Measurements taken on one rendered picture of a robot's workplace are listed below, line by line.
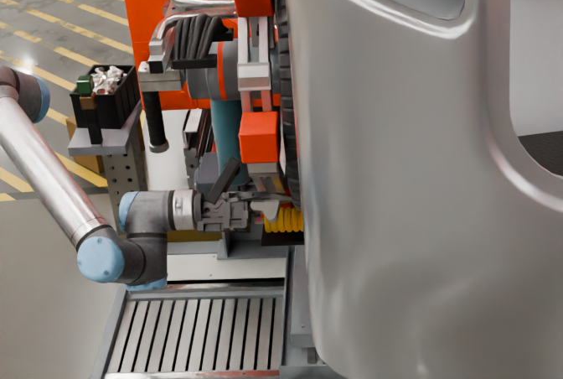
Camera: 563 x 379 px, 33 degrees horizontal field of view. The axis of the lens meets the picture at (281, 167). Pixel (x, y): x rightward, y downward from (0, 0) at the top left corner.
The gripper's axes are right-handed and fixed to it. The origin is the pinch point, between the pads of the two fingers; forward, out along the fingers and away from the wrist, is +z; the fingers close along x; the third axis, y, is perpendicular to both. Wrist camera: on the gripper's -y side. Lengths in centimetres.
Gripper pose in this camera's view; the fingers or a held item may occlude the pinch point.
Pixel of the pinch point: (286, 196)
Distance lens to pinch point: 211.0
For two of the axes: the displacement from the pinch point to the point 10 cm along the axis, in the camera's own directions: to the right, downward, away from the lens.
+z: 10.0, -0.4, -0.8
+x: -0.8, -2.3, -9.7
